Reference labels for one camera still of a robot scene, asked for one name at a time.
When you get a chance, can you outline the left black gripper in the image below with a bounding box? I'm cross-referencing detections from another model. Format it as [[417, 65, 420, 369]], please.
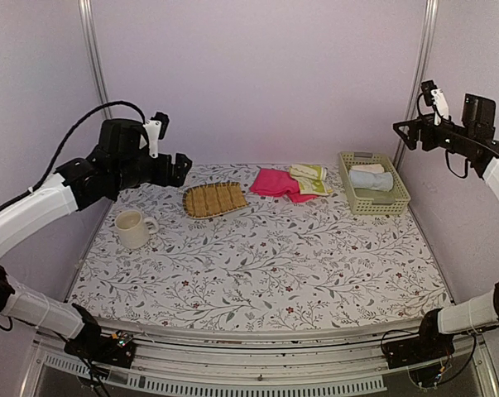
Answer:
[[113, 151, 192, 193]]

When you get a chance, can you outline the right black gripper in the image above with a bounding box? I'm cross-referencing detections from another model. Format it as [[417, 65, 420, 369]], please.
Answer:
[[395, 112, 475, 155]]

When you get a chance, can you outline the cream towel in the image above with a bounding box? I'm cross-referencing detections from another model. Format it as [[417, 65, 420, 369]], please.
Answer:
[[350, 164, 386, 174]]

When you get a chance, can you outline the light blue towel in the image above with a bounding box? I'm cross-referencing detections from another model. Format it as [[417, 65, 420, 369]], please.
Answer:
[[348, 170, 394, 192]]

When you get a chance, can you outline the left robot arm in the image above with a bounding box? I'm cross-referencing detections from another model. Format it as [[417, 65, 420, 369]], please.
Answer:
[[0, 113, 192, 359]]

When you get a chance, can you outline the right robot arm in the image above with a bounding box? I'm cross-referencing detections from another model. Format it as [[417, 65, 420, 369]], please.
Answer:
[[393, 89, 499, 361]]

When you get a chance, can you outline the woven bamboo tray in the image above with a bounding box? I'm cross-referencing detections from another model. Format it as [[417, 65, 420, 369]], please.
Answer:
[[182, 182, 248, 219]]

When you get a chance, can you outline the green plastic basket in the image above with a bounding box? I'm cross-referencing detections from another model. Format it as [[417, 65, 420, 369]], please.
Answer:
[[338, 151, 410, 215]]

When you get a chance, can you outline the cream ceramic mug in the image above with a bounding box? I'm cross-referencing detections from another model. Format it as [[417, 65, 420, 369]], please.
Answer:
[[115, 209, 159, 250]]

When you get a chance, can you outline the pink towel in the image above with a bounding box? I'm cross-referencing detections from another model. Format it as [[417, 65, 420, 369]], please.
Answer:
[[250, 169, 317, 203]]

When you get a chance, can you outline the yellow green patterned towel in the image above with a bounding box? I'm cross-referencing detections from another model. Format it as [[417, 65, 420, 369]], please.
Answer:
[[289, 164, 333, 196]]

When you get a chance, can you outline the floral tablecloth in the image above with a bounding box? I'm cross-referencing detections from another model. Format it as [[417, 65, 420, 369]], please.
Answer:
[[70, 167, 451, 332]]

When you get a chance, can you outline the right aluminium post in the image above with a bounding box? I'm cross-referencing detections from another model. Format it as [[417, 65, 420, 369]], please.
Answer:
[[391, 0, 439, 170]]

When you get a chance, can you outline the aluminium post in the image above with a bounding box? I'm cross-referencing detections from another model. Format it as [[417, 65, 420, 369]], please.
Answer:
[[391, 0, 439, 170], [78, 0, 108, 104]]

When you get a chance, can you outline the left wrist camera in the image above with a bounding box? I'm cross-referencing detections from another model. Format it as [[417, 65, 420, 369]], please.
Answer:
[[143, 112, 170, 159]]

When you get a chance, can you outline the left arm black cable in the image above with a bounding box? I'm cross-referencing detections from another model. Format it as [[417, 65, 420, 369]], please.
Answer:
[[25, 101, 146, 195]]

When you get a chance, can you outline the left aluminium post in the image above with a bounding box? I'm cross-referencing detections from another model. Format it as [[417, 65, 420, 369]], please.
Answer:
[[78, 0, 108, 104]]

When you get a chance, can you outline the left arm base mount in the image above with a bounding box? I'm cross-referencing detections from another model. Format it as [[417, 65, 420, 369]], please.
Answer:
[[65, 304, 137, 369]]

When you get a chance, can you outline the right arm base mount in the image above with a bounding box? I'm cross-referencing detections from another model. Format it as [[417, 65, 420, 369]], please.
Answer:
[[381, 309, 455, 369]]

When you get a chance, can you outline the front aluminium rail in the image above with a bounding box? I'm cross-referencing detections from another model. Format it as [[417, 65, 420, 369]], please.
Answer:
[[20, 319, 499, 396]]

